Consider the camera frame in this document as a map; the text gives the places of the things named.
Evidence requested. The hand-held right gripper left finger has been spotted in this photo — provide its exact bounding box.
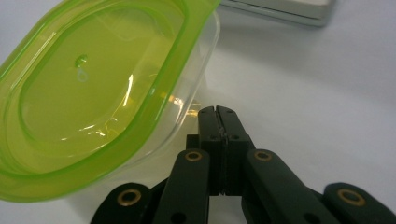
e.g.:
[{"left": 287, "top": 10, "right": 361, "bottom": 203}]
[{"left": 185, "top": 105, "right": 225, "bottom": 197}]

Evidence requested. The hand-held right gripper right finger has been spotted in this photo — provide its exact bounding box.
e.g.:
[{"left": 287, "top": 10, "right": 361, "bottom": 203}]
[{"left": 217, "top": 105, "right": 257, "bottom": 197}]

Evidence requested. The clear container with green lid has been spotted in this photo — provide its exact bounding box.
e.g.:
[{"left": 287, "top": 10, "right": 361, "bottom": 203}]
[{"left": 0, "top": 0, "right": 222, "bottom": 203}]

